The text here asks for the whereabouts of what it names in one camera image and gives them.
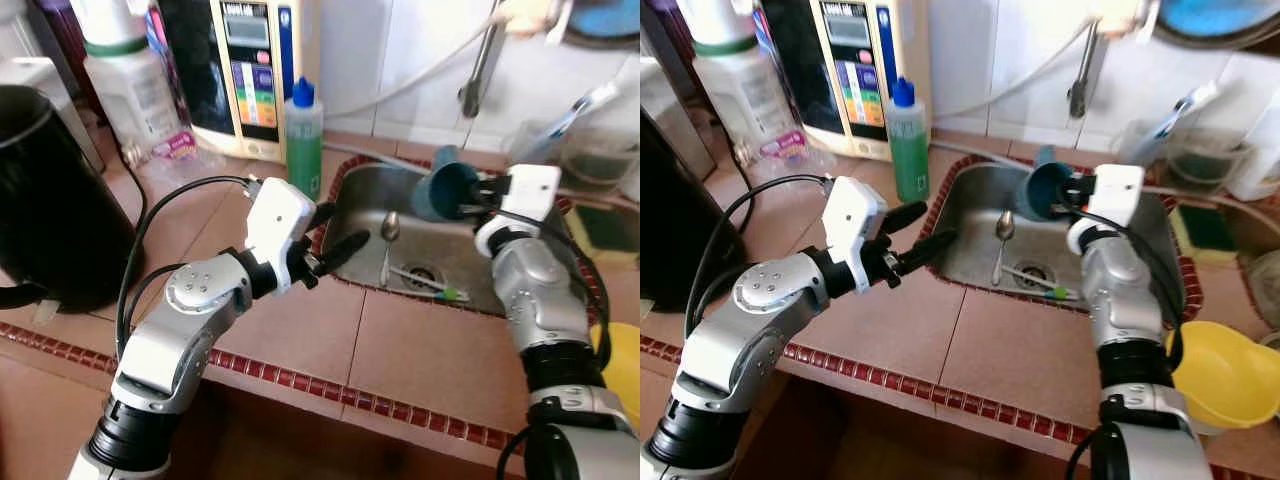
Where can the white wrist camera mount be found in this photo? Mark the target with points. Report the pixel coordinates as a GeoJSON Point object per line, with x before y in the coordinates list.
{"type": "Point", "coordinates": [1115, 195]}
{"type": "Point", "coordinates": [530, 195]}
{"type": "Point", "coordinates": [278, 225]}
{"type": "Point", "coordinates": [855, 225]}

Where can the white box appliance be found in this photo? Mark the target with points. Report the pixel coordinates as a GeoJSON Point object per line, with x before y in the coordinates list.
{"type": "Point", "coordinates": [40, 70]}
{"type": "Point", "coordinates": [655, 90]}

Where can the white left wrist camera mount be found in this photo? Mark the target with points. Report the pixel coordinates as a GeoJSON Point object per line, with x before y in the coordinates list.
{"type": "Point", "coordinates": [855, 225]}
{"type": "Point", "coordinates": [278, 225]}

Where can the beige water ionizer machine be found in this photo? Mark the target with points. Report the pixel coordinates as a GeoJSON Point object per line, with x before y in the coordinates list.
{"type": "Point", "coordinates": [860, 90]}
{"type": "Point", "coordinates": [250, 90]}

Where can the hanging black pan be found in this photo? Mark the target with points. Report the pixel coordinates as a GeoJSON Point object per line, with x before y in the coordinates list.
{"type": "Point", "coordinates": [1220, 20]}
{"type": "Point", "coordinates": [600, 20]}

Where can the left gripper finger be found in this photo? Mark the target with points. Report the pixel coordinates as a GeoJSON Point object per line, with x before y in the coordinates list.
{"type": "Point", "coordinates": [322, 220]}
{"type": "Point", "coordinates": [345, 255]}
{"type": "Point", "coordinates": [925, 255]}
{"type": "Point", "coordinates": [905, 220]}

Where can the green and yellow sponge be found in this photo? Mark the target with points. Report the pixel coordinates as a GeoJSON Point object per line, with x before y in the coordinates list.
{"type": "Point", "coordinates": [1205, 230]}
{"type": "Point", "coordinates": [605, 228]}

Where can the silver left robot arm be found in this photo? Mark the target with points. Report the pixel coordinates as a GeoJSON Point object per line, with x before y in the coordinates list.
{"type": "Point", "coordinates": [165, 350]}
{"type": "Point", "coordinates": [740, 350]}

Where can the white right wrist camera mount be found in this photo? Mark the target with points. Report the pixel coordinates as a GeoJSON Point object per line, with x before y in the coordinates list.
{"type": "Point", "coordinates": [1115, 195]}
{"type": "Point", "coordinates": [530, 195]}

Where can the yellow plastic bowl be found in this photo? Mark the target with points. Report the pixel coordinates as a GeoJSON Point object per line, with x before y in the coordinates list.
{"type": "Point", "coordinates": [1225, 375]}
{"type": "Point", "coordinates": [622, 370]}

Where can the white wall valve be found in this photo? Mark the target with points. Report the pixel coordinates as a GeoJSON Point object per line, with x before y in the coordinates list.
{"type": "Point", "coordinates": [530, 15]}
{"type": "Point", "coordinates": [1125, 15]}

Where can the black electric kettle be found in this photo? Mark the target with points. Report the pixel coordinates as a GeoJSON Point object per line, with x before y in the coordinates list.
{"type": "Point", "coordinates": [60, 200]}
{"type": "Point", "coordinates": [665, 220]}

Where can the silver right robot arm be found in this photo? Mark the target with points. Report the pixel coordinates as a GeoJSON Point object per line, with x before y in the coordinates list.
{"type": "Point", "coordinates": [1120, 300]}
{"type": "Point", "coordinates": [540, 300]}

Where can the clear packet pink label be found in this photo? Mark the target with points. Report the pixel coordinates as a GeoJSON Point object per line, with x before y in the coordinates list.
{"type": "Point", "coordinates": [180, 148]}
{"type": "Point", "coordinates": [785, 148]}

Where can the toothbrush with green end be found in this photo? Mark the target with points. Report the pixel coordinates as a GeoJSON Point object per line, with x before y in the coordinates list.
{"type": "Point", "coordinates": [445, 293]}
{"type": "Point", "coordinates": [1060, 293]}

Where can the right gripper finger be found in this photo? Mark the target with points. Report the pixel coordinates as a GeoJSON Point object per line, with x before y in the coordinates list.
{"type": "Point", "coordinates": [1055, 204]}
{"type": "Point", "coordinates": [468, 205]}

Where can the small steel sink basin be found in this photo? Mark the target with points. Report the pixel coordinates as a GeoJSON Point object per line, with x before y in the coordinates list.
{"type": "Point", "coordinates": [440, 250]}
{"type": "Point", "coordinates": [965, 240]}

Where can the teal plastic cup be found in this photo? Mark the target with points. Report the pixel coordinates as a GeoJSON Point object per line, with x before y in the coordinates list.
{"type": "Point", "coordinates": [445, 190]}
{"type": "Point", "coordinates": [1050, 190]}

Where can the grey wall tap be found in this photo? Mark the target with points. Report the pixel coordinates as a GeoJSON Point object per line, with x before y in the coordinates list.
{"type": "Point", "coordinates": [1078, 100]}
{"type": "Point", "coordinates": [472, 100]}

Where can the clear toothbrush cup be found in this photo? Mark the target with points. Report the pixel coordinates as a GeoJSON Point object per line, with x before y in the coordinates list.
{"type": "Point", "coordinates": [1135, 148]}
{"type": "Point", "coordinates": [525, 145]}

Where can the green dish soap bottle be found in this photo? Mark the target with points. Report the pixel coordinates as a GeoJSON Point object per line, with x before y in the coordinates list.
{"type": "Point", "coordinates": [303, 155]}
{"type": "Point", "coordinates": [908, 155]}

